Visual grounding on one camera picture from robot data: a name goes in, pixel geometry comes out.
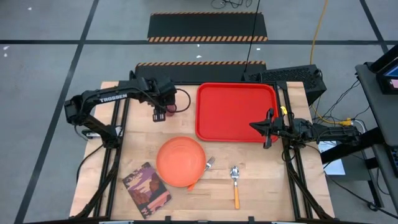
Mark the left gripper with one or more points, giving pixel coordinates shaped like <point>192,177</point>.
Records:
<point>163,90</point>

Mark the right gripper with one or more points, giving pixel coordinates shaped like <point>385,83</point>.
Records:
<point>280,127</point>

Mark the red faceted plastic cup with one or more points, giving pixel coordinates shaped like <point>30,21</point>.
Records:
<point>171,111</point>

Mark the orange plastic plate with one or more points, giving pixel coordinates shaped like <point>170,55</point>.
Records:
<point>180,161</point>

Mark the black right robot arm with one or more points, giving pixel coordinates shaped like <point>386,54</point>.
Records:
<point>329,132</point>

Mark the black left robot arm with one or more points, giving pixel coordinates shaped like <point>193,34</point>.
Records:
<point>112,98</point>

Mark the red plastic tray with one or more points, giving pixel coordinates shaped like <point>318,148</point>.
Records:
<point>230,112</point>

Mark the yellow tag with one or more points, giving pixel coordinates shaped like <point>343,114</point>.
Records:
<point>283,110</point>

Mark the black hazard-striped floor mat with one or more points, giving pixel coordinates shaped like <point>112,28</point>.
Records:
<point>199,73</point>
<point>205,25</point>

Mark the black perforated computer case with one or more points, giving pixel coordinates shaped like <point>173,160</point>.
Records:
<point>289,76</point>

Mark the white paper sheet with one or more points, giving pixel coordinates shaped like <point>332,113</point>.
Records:
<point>337,168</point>

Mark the landscape print notebook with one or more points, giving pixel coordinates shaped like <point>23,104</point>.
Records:
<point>146,189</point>

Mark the grey side table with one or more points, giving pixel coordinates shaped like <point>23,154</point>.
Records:
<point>379,109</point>

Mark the open laptop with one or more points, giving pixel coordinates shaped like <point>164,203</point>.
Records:
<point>385,84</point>

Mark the black aluminium table frame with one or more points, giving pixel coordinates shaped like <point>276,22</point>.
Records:
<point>285,96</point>

